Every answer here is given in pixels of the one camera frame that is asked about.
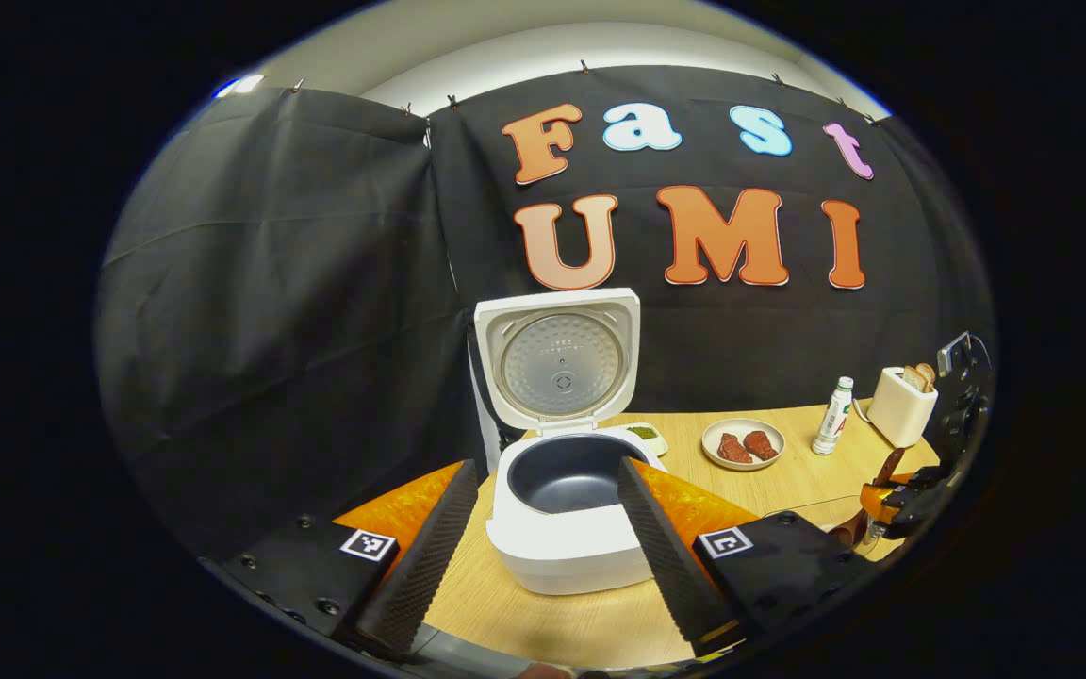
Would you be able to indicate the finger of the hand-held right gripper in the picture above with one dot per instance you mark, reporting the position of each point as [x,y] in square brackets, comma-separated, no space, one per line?
[911,505]

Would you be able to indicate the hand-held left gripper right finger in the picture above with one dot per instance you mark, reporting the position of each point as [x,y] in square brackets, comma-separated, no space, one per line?
[670,566]

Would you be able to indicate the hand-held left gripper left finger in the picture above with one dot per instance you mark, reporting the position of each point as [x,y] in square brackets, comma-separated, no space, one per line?
[425,566]

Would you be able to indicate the white rice cooker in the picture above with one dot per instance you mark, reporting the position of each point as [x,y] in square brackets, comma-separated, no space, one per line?
[562,556]

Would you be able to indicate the toast bread slice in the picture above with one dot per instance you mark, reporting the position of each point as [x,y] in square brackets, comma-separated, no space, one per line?
[928,372]
[913,379]

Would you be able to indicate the white toaster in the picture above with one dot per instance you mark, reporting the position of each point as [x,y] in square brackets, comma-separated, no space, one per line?
[896,415]

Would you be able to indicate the white drink bottle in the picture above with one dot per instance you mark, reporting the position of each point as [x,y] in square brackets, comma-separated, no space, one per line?
[830,424]

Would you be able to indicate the white divided seasoning dish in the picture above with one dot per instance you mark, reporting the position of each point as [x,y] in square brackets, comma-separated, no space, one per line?
[647,436]

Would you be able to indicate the brown meat piece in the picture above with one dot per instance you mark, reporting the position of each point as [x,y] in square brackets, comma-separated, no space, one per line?
[734,449]
[762,443]

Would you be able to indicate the white round plate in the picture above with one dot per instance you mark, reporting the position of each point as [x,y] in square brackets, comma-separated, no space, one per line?
[736,424]

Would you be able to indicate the black backdrop cloth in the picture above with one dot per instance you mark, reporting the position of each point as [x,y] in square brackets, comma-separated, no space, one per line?
[270,330]

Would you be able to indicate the ceiling light panel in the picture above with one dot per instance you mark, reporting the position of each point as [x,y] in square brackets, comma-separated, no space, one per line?
[241,85]

